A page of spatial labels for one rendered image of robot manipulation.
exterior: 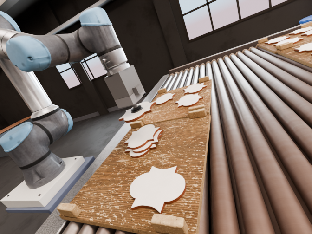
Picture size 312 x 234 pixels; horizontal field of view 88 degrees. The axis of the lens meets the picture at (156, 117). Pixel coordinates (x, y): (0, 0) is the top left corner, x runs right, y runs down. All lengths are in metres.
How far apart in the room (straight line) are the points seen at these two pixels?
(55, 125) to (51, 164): 0.16
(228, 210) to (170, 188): 0.11
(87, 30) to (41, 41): 0.11
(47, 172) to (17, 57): 0.47
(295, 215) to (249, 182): 0.08
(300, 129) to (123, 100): 0.46
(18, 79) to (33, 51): 0.39
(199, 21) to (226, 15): 0.51
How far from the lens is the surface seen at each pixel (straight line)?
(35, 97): 0.83
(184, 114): 0.66
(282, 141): 0.48
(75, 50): 0.54
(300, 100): 0.64
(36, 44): 0.48
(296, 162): 0.43
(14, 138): 0.77
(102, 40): 0.50
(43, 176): 0.80
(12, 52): 0.49
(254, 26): 4.07
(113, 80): 0.50
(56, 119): 0.83
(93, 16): 0.51
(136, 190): 0.41
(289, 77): 0.83
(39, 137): 0.79
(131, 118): 0.50
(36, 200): 0.76
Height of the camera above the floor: 1.21
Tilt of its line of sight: 22 degrees down
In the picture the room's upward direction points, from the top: 23 degrees counter-clockwise
